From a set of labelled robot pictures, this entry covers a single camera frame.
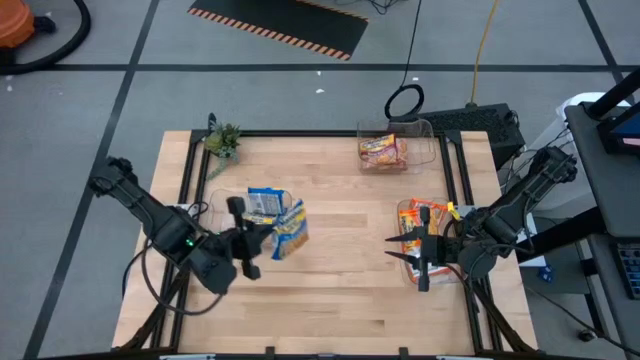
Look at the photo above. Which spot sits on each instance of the orange vacuum cleaner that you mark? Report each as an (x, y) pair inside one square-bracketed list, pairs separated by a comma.
[(12, 22)]

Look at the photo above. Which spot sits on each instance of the black hazard-striped floor mat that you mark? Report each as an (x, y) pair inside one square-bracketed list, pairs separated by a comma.
[(290, 22)]

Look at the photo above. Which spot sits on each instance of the small green succulent plant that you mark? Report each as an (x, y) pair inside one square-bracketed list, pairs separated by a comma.
[(223, 140)]

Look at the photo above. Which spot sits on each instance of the white round object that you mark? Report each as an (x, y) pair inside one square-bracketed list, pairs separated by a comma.
[(575, 102)]

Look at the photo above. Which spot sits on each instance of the white paper label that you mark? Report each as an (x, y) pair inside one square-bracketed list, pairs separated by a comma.
[(532, 260)]

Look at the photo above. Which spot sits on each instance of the clear plastic bin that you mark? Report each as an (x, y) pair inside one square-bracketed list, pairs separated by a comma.
[(403, 204), (420, 145), (220, 205)]

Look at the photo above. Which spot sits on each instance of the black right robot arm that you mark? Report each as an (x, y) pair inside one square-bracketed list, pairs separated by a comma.
[(520, 200)]

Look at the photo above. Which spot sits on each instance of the black monitor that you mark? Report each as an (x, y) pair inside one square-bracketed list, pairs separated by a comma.
[(625, 130)]

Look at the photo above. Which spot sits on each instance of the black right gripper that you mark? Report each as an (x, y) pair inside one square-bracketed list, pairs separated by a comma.
[(442, 250)]

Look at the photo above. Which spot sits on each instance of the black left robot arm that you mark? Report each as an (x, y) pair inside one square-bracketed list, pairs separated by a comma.
[(150, 215)]

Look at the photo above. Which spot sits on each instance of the yellow gripper tag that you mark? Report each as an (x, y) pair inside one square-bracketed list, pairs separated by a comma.
[(452, 210)]

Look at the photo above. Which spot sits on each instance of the grey equipment cart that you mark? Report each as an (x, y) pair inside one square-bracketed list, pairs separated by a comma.
[(605, 200)]

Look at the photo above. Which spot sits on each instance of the black keyboard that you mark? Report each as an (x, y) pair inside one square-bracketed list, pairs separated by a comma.
[(631, 270)]

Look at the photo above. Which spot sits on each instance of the small blue object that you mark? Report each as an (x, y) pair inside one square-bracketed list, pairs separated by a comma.
[(546, 274)]

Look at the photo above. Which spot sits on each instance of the black computer case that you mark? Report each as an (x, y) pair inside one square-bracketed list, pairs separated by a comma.
[(475, 122)]

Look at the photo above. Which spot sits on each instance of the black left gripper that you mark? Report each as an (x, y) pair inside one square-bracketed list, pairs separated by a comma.
[(240, 242)]

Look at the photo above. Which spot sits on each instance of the black aluminium table frame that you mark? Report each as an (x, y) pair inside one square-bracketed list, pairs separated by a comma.
[(320, 133)]

